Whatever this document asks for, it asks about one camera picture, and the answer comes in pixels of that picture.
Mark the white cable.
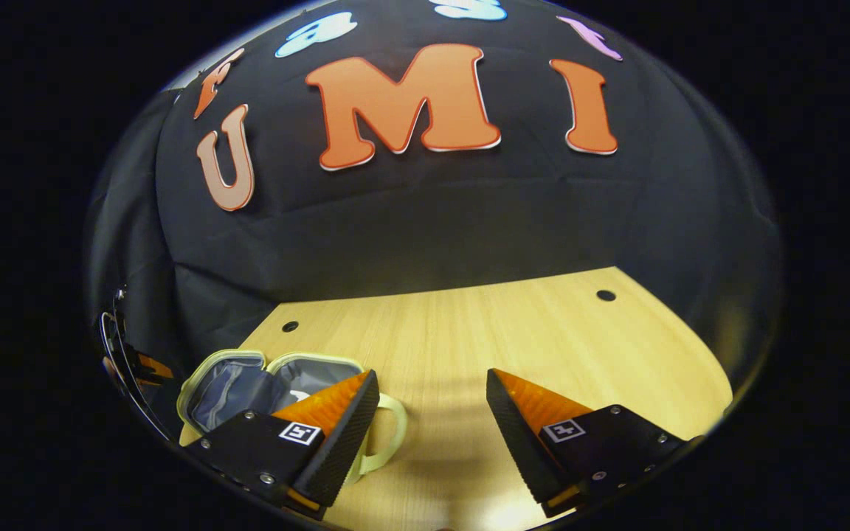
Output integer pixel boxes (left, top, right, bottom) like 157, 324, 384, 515
99, 311, 171, 442

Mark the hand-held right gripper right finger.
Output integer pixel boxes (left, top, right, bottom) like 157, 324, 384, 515
486, 367, 702, 517

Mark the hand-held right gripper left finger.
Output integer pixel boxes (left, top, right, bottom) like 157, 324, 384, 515
200, 369, 381, 521

